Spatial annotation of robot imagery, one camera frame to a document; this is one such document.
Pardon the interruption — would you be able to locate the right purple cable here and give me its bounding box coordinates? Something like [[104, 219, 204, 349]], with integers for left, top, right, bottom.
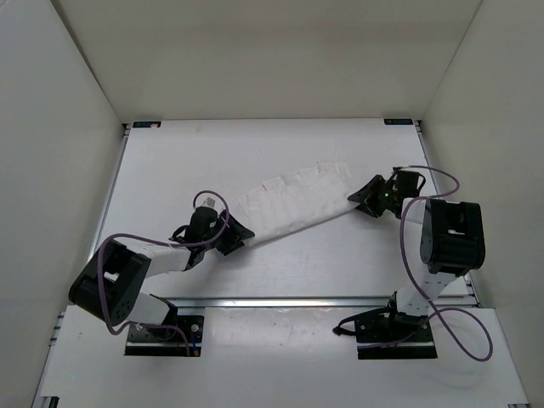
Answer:
[[399, 165, 494, 363]]

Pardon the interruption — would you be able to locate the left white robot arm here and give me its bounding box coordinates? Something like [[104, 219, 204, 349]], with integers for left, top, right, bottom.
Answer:
[[68, 206, 255, 338]]

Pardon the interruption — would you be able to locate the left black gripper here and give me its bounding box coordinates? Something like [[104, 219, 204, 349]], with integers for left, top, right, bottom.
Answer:
[[203, 208, 254, 256]]

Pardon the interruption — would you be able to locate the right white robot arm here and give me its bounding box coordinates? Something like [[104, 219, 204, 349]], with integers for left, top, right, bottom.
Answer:
[[348, 167, 485, 341]]

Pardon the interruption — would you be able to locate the left blue corner label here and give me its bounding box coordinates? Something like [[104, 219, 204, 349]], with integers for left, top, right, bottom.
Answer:
[[132, 121, 162, 128]]

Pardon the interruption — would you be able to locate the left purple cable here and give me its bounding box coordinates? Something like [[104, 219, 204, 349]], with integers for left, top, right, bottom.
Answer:
[[96, 190, 233, 357]]

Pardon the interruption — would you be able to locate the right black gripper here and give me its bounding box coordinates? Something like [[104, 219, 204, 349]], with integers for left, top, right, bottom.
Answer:
[[348, 176, 399, 218]]

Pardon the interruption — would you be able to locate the white pleated skirt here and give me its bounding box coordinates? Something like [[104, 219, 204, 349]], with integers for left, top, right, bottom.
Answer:
[[229, 162, 355, 247]]

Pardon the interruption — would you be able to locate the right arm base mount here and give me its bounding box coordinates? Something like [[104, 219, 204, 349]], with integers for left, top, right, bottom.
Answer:
[[332, 306, 438, 360]]

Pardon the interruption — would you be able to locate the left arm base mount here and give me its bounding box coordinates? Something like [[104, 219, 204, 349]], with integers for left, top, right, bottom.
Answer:
[[124, 314, 205, 358]]

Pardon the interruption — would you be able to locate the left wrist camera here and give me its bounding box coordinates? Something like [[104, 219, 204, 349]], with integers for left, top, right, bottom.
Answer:
[[201, 196, 216, 209]]

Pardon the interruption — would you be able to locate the aluminium front rail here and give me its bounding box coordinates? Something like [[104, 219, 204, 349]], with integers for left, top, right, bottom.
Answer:
[[168, 297, 388, 309]]

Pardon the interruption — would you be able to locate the purple cable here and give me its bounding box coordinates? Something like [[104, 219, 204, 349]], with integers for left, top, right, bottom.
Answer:
[[399, 165, 494, 363], [96, 190, 233, 357]]

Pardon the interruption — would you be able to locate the blue corner label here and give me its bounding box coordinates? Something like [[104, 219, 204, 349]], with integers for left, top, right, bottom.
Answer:
[[383, 118, 413, 126], [132, 121, 162, 128]]

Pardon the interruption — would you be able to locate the right blue corner label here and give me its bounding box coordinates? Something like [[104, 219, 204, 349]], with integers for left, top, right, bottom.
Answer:
[[383, 118, 413, 126]]

